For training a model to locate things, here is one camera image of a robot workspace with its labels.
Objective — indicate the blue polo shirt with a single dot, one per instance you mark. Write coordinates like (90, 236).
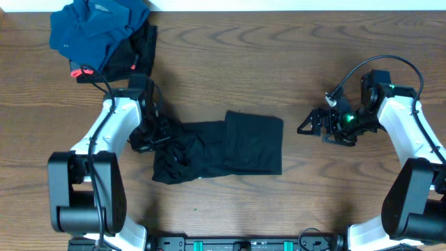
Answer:
(89, 31)

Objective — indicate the black t-shirt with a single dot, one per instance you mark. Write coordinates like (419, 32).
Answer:
(241, 144)

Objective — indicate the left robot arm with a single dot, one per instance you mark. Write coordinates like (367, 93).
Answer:
(86, 192)

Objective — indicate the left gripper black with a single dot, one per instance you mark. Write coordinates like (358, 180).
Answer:
(164, 134)

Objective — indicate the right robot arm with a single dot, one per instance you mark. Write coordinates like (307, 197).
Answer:
(408, 217)

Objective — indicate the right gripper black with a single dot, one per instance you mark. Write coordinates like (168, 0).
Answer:
(331, 115)

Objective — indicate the black folded garment red trim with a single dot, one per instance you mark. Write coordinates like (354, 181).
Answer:
(133, 55)

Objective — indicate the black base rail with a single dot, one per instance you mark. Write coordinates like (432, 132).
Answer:
(318, 242)

